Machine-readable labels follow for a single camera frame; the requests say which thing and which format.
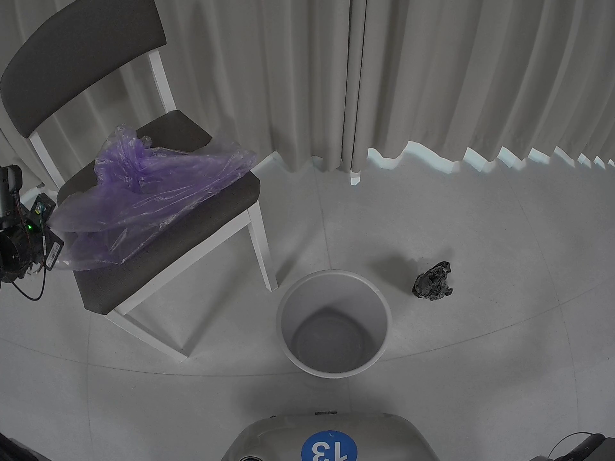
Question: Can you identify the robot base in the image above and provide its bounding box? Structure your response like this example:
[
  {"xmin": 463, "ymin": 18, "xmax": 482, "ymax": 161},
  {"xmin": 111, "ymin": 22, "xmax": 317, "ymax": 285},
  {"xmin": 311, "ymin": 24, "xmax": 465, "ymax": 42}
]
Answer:
[{"xmin": 222, "ymin": 412, "xmax": 440, "ymax": 461}]

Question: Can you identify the purple plastic bag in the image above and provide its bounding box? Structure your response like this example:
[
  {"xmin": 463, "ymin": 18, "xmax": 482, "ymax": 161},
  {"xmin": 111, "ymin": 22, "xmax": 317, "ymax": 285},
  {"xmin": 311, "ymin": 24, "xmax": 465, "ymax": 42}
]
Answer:
[{"xmin": 48, "ymin": 124, "xmax": 258, "ymax": 271}]

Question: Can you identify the grey chair with white legs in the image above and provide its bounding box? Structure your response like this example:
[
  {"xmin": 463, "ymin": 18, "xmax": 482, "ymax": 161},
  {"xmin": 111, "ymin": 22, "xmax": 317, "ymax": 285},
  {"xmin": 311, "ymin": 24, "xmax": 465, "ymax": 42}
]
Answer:
[{"xmin": 0, "ymin": 0, "xmax": 279, "ymax": 360}]

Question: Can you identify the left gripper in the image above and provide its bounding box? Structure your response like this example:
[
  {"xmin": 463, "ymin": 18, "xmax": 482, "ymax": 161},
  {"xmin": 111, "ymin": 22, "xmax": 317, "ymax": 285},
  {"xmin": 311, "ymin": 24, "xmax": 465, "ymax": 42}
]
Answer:
[{"xmin": 0, "ymin": 226, "xmax": 65, "ymax": 282}]

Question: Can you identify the black cable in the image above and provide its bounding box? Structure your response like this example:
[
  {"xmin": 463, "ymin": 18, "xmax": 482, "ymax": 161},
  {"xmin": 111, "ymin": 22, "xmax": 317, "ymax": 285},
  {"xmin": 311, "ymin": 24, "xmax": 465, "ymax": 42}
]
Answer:
[{"xmin": 0, "ymin": 257, "xmax": 48, "ymax": 302}]

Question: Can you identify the white curtain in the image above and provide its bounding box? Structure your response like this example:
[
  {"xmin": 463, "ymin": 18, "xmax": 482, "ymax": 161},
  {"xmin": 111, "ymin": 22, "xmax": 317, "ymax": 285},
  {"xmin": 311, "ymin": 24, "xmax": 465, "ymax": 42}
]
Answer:
[
  {"xmin": 0, "ymin": 0, "xmax": 363, "ymax": 200},
  {"xmin": 351, "ymin": 0, "xmax": 615, "ymax": 174}
]

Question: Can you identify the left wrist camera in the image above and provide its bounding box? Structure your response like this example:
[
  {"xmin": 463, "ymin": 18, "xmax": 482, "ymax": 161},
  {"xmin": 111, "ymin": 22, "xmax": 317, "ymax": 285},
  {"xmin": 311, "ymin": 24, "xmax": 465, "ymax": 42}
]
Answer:
[{"xmin": 29, "ymin": 194, "xmax": 56, "ymax": 231}]

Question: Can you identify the white trash bin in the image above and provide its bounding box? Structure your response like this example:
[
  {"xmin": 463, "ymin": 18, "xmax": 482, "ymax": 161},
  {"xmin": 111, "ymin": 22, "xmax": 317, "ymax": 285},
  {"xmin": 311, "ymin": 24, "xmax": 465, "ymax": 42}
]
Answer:
[{"xmin": 275, "ymin": 269, "xmax": 391, "ymax": 379}]

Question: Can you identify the black plastic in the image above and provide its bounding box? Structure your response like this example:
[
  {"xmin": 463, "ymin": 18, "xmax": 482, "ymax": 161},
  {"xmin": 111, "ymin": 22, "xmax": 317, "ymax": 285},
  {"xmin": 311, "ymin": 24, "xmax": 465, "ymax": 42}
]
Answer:
[{"xmin": 412, "ymin": 261, "xmax": 454, "ymax": 301}]

